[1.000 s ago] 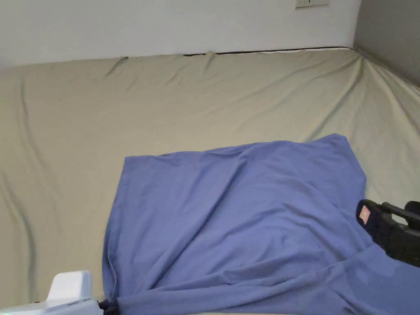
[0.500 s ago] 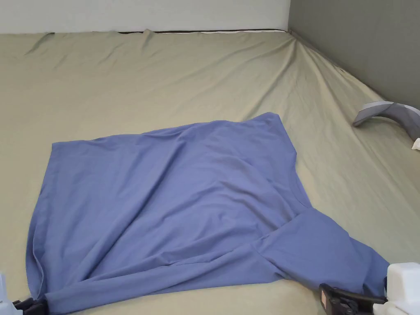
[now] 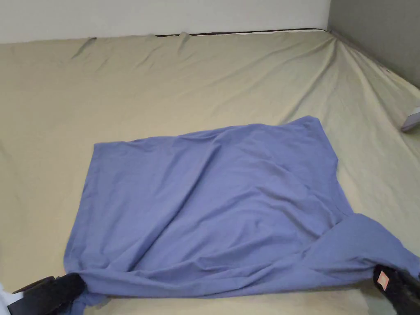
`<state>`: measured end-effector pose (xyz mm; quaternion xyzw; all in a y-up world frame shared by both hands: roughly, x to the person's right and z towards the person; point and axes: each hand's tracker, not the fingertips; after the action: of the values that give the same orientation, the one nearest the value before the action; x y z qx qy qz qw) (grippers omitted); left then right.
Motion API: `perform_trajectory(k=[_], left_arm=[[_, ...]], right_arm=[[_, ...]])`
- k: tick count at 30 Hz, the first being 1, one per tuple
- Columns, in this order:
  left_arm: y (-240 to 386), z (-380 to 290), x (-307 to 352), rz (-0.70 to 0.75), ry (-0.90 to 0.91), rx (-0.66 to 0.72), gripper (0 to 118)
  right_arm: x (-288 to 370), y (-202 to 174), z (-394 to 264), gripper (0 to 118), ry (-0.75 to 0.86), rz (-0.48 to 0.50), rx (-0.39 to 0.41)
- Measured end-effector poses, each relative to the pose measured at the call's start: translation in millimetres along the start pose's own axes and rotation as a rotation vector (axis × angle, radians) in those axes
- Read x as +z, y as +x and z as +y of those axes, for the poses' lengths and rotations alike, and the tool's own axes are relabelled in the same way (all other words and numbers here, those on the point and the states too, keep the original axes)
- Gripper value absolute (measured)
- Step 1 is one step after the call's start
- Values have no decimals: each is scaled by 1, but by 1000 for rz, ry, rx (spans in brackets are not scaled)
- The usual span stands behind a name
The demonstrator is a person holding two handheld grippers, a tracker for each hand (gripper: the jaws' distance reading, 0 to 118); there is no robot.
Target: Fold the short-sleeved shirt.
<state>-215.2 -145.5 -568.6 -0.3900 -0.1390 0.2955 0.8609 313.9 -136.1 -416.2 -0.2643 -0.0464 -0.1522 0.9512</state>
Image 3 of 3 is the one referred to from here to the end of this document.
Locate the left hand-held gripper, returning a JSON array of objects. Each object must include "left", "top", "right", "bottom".
[{"left": 0, "top": 273, "right": 87, "bottom": 315}]

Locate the blue shirt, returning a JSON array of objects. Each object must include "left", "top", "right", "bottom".
[{"left": 65, "top": 115, "right": 420, "bottom": 315}]

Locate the white grey flat device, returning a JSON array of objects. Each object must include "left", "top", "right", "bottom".
[{"left": 402, "top": 105, "right": 420, "bottom": 132}]

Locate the bed with beige sheet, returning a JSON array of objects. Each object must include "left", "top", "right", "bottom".
[{"left": 0, "top": 29, "right": 420, "bottom": 315}]

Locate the grey padded headboard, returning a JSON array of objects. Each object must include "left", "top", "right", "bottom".
[{"left": 329, "top": 0, "right": 420, "bottom": 90}]

